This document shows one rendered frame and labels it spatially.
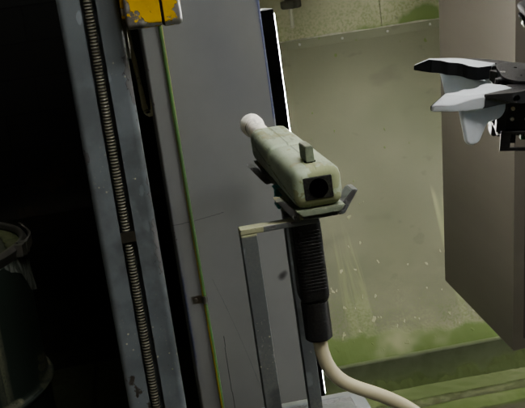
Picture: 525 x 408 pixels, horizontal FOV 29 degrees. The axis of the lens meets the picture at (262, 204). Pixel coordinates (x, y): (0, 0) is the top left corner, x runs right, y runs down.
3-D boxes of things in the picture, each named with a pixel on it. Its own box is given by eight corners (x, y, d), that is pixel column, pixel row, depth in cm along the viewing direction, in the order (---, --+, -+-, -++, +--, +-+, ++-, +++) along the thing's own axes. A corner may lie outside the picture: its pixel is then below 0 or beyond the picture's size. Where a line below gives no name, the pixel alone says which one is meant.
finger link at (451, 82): (412, 105, 122) (482, 120, 117) (413, 57, 119) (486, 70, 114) (424, 98, 124) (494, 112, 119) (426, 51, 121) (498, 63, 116)
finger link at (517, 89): (494, 112, 106) (551, 96, 110) (495, 98, 105) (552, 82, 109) (461, 100, 109) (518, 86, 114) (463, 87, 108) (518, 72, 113)
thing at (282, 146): (366, 373, 100) (338, 146, 95) (319, 382, 99) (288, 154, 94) (285, 252, 147) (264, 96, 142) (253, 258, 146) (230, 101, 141)
